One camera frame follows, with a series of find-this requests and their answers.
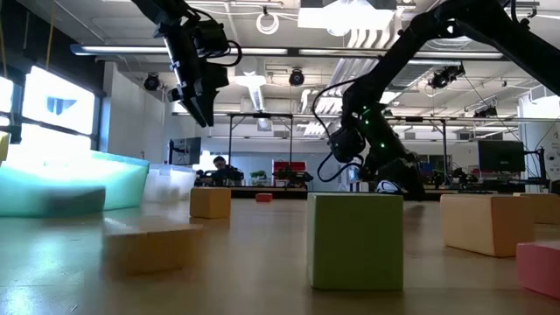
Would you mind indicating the yellow plastic bin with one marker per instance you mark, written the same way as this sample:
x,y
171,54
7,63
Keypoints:
x,y
3,146

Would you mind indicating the orange wooden cube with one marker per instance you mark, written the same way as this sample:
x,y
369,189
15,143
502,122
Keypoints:
x,y
542,209
485,223
210,203

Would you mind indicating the red panel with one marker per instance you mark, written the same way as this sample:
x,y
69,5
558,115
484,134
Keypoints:
x,y
289,166

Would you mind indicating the black computer monitor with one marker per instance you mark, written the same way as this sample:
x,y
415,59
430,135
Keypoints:
x,y
501,156
185,151

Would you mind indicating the person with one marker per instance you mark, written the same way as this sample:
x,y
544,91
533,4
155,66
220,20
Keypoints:
x,y
221,170

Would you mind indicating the white and black ball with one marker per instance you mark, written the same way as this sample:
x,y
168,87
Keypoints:
x,y
387,187

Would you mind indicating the teal plastic bin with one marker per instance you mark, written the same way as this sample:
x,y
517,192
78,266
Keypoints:
x,y
122,184

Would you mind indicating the black window frame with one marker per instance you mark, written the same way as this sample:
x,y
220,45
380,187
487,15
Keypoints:
x,y
16,109

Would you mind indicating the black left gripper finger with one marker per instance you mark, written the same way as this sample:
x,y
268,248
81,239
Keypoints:
x,y
193,111
206,109

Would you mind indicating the silver spiral ventilation duct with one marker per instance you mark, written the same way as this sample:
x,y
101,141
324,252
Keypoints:
x,y
409,81

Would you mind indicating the black ceiling spotlight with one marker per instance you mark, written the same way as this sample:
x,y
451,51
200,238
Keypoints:
x,y
151,81
296,77

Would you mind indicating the black ceiling camera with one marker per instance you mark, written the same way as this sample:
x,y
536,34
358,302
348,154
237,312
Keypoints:
x,y
485,112
446,76

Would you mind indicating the blue black monitor stand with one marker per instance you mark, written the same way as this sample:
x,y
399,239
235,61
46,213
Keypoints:
x,y
540,166

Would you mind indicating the white ceiling light panel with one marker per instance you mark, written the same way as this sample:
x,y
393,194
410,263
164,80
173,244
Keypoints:
x,y
341,17

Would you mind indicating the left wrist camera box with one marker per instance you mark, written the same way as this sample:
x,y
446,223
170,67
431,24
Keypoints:
x,y
174,94

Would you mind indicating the green wooden cube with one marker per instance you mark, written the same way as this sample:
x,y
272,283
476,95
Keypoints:
x,y
354,245

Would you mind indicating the black metal station frame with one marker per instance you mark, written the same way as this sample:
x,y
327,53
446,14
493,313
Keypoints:
x,y
262,115
420,118

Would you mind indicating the white wall poster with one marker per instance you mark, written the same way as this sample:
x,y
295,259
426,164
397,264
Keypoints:
x,y
555,151

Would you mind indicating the black bar with strip lights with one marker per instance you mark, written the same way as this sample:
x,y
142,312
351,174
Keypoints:
x,y
271,51

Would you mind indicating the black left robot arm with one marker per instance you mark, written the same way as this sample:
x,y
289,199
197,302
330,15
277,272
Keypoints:
x,y
162,11

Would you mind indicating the small green plant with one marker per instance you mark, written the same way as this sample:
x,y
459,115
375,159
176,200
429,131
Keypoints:
x,y
258,176

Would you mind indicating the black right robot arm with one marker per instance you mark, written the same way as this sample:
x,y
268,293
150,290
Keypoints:
x,y
394,52

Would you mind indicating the orange rectangular wooden block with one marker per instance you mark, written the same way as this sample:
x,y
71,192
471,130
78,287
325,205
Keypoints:
x,y
153,249

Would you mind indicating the clear plastic bin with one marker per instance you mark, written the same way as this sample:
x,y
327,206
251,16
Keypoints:
x,y
168,184

